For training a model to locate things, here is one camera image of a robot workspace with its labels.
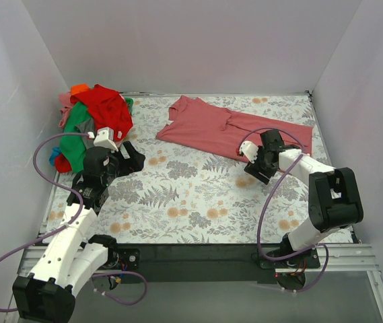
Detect pink t shirt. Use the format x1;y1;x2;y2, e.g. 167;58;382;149
156;96;312;162

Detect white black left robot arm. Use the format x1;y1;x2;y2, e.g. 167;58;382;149
12;141;145;322

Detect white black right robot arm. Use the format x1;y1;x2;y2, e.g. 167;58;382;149
237;127;363;268

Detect green t shirt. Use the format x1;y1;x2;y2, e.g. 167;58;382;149
59;92;133;173

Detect grey t shirt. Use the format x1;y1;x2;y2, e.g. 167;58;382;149
75;119;96;134

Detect blue cloth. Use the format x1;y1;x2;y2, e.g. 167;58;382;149
48;147;61;166

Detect red t shirt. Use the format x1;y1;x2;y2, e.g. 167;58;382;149
50;83;133;173

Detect light pink cloth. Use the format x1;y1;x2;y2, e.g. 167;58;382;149
59;92;75;129

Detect orange cloth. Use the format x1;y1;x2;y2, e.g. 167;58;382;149
70;83;90;96

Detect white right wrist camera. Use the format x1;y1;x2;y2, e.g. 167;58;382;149
238;141;258;164

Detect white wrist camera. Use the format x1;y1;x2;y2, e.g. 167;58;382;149
238;141;258;164
88;127;118;151

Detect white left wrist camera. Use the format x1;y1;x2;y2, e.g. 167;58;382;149
88;127;118;151

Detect aluminium front frame rail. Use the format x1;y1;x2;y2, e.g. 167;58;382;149
3;244;383;322

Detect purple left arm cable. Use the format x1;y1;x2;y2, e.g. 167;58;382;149
0;133;148;312

